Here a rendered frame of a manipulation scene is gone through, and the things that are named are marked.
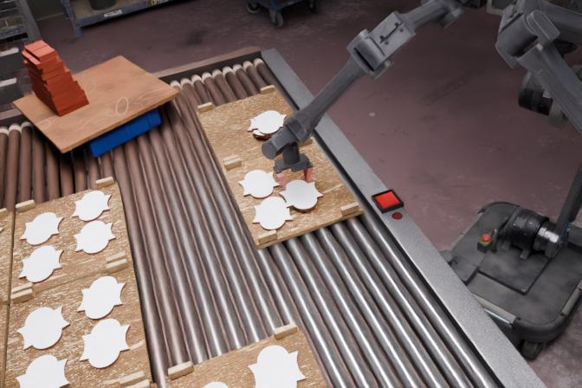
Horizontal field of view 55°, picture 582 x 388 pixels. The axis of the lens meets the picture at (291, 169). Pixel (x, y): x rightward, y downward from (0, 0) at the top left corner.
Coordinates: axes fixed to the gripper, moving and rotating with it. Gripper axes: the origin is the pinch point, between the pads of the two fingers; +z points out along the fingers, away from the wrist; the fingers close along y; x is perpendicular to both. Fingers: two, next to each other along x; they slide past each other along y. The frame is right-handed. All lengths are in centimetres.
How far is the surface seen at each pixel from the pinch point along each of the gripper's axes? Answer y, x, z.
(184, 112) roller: -24, 68, -9
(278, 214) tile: -9.3, -9.1, 3.0
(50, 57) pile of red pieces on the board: -66, 66, -43
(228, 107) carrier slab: -7, 59, -10
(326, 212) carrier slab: 4.9, -13.8, 4.6
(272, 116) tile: 4.6, 35.9, -10.6
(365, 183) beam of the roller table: 22.4, -4.1, 4.4
